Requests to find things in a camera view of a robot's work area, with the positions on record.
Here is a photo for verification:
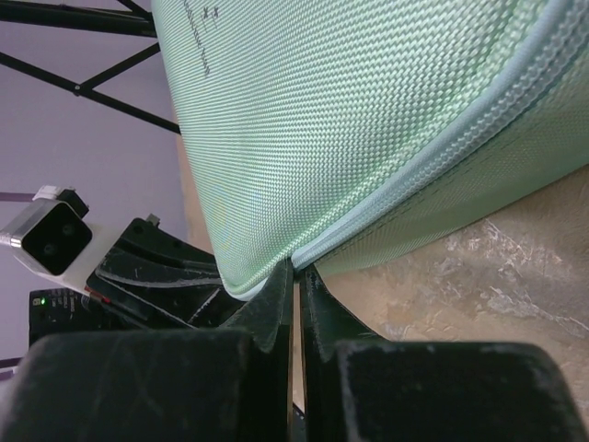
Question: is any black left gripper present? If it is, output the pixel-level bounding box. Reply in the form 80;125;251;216
29;218;244;344

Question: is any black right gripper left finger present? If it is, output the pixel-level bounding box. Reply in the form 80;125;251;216
1;261;294;441

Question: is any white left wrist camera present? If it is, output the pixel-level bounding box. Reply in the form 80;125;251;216
1;185;122;297

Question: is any mint green medicine case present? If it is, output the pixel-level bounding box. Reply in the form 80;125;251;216
152;1;588;300

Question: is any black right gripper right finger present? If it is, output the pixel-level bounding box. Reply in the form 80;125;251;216
299;267;588;441

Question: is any black music stand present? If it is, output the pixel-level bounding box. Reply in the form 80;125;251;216
1;1;179;134

